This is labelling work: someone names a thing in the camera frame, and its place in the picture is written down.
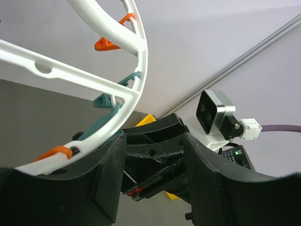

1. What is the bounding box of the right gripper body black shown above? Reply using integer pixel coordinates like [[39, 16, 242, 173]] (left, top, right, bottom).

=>
[[121, 153, 190, 202]]

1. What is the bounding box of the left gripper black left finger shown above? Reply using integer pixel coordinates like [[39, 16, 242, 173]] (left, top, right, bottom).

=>
[[0, 134, 127, 226]]

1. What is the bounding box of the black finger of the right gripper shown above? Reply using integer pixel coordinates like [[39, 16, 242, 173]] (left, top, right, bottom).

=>
[[123, 113, 188, 162]]

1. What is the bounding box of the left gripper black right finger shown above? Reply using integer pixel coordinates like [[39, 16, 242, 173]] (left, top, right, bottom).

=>
[[183, 133, 301, 226]]

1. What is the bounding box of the white round clip hanger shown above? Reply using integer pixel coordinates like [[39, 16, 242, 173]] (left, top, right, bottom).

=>
[[0, 0, 148, 176]]

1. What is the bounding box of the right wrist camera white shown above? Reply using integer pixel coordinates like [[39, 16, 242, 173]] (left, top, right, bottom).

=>
[[185, 89, 262, 152]]

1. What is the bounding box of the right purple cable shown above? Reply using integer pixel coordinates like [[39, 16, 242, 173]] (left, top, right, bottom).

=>
[[261, 124, 301, 133]]

